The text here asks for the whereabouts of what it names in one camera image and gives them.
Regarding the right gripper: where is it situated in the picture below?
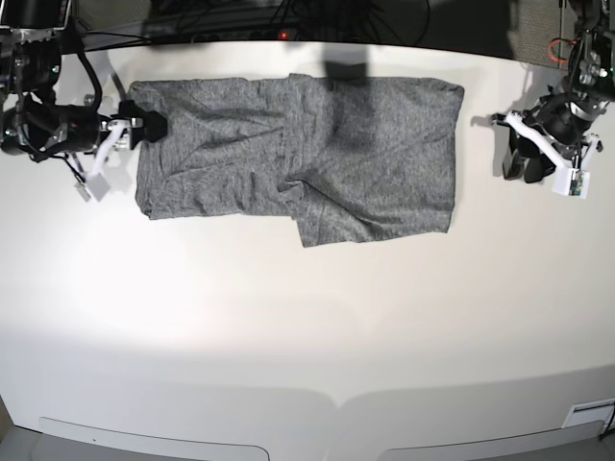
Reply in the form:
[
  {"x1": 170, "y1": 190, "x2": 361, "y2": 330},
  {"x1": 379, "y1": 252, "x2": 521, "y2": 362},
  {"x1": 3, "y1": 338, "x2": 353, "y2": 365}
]
[{"x1": 28, "y1": 99, "x2": 168, "y2": 176}]

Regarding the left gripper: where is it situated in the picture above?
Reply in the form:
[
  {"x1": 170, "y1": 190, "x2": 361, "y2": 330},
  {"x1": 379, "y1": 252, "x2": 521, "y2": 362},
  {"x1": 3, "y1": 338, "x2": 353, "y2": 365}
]
[{"x1": 490, "y1": 95, "x2": 603, "y2": 184}]

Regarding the grey long-sleeve T-shirt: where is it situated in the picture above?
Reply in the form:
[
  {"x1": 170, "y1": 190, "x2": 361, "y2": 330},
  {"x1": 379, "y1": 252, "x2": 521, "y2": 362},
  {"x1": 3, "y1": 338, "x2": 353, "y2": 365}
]
[{"x1": 130, "y1": 74, "x2": 465, "y2": 247}]

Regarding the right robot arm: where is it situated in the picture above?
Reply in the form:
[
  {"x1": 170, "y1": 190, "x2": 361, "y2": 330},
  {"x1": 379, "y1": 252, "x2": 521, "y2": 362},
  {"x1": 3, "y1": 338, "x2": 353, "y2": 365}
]
[{"x1": 1, "y1": 1, "x2": 168, "y2": 184}]

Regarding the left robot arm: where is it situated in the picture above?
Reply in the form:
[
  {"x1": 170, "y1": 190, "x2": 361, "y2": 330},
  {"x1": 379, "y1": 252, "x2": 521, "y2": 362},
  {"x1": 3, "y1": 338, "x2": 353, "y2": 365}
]
[{"x1": 491, "y1": 1, "x2": 614, "y2": 197}]

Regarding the thin metal pole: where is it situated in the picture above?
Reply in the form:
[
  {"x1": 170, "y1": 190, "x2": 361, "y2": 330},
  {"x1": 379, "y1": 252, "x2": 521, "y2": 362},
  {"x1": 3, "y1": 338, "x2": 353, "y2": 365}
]
[{"x1": 554, "y1": 0, "x2": 566, "y2": 62}]

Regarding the black power strip red light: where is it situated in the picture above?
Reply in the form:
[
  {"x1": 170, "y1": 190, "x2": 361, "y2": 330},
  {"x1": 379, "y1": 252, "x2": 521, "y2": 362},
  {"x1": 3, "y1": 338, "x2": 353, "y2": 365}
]
[{"x1": 187, "y1": 28, "x2": 299, "y2": 43}]

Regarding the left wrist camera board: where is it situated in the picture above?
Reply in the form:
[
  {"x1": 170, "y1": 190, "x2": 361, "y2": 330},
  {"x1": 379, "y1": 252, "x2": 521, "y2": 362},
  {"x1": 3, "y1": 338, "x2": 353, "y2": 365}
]
[{"x1": 552, "y1": 167, "x2": 591, "y2": 199}]

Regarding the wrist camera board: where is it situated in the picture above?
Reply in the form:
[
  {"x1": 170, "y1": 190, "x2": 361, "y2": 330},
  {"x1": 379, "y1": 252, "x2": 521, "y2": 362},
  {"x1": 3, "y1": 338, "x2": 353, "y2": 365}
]
[
  {"x1": 552, "y1": 167, "x2": 591, "y2": 199},
  {"x1": 75, "y1": 174, "x2": 111, "y2": 202}
]

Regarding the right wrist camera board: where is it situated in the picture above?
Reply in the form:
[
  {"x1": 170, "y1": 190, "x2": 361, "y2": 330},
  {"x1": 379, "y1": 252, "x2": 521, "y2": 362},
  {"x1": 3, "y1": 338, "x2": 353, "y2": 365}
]
[{"x1": 75, "y1": 174, "x2": 111, "y2": 202}]

